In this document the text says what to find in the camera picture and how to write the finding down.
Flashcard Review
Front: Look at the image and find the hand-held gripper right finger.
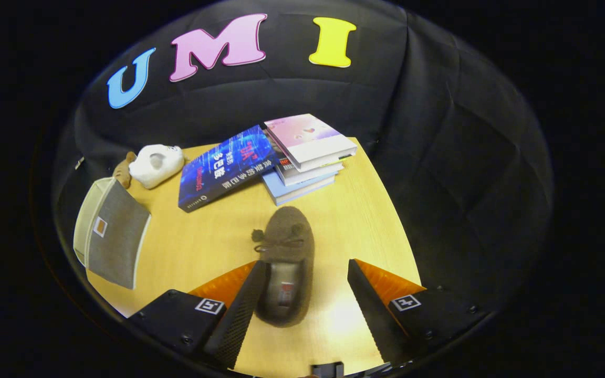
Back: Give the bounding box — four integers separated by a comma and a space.
347, 258, 493, 368

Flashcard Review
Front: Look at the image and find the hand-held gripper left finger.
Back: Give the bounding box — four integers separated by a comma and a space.
127, 260, 268, 371

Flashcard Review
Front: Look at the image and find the brown fuzzy shoe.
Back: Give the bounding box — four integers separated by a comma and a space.
252, 206, 316, 328

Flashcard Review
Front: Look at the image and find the grey fabric storage box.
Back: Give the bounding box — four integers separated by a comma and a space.
73, 177, 152, 290

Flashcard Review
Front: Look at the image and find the light blue book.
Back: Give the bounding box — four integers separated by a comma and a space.
262, 171, 337, 206

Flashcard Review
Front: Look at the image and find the dark blue book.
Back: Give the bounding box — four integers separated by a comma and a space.
178, 124, 278, 213

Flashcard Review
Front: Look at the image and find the white book with red spine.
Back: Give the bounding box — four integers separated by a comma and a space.
275, 157, 345, 186

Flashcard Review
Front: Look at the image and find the white plush toy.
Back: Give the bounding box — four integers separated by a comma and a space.
128, 144, 185, 190

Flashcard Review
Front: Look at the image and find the brown plush toy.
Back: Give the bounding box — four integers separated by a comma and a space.
112, 151, 137, 189

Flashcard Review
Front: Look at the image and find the pink cover book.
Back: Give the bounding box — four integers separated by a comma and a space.
264, 113, 358, 173

